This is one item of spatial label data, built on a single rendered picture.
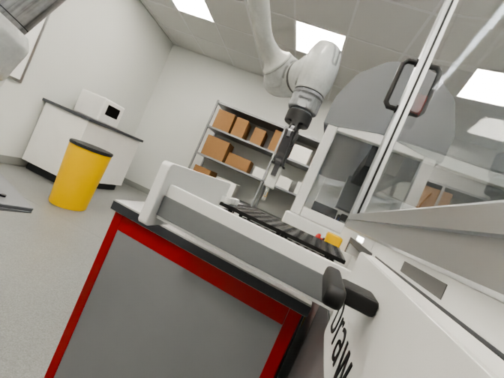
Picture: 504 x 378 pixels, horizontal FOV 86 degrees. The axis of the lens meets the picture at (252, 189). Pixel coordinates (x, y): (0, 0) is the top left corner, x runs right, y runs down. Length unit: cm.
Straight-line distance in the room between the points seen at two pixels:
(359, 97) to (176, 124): 432
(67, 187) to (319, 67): 274
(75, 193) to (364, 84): 269
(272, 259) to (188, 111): 505
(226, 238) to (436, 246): 29
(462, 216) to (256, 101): 496
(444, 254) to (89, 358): 90
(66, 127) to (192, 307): 351
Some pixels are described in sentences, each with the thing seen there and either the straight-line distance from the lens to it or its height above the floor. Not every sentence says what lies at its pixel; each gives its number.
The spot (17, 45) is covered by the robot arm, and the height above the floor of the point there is 102.
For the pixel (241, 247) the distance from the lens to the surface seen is 42.
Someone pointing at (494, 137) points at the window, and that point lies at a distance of 28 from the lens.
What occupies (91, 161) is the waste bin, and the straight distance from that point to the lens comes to 308.
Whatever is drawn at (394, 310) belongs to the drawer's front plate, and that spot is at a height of 92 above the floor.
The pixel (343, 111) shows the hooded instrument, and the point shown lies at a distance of 142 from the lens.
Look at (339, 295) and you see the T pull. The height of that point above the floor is 91.
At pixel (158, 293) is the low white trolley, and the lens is 79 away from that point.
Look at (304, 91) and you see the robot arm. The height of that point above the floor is 124.
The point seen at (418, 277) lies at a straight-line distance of 22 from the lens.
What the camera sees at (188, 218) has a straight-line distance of 45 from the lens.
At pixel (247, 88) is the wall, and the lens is 522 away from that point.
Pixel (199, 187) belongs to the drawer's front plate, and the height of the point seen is 90.
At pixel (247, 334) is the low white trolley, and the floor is 63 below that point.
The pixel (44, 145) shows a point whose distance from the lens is 421.
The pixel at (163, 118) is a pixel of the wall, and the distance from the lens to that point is 556.
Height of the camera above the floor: 95
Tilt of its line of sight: 1 degrees down
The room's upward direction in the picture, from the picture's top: 24 degrees clockwise
